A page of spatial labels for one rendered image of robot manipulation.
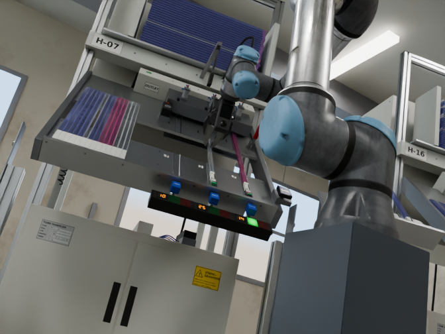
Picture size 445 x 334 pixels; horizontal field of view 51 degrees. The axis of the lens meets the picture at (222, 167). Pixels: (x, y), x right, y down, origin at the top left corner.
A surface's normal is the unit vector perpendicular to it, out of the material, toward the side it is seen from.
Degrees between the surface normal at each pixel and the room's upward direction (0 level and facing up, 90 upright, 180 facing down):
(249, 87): 145
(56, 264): 90
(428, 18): 180
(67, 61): 90
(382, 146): 90
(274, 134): 97
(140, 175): 134
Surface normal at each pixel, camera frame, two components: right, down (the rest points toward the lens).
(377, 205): 0.31, -0.56
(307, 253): -0.85, -0.35
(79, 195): 0.49, -0.22
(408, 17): -0.20, 0.91
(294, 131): 0.22, 0.10
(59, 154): 0.07, 0.43
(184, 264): 0.29, -0.29
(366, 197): 0.07, -0.62
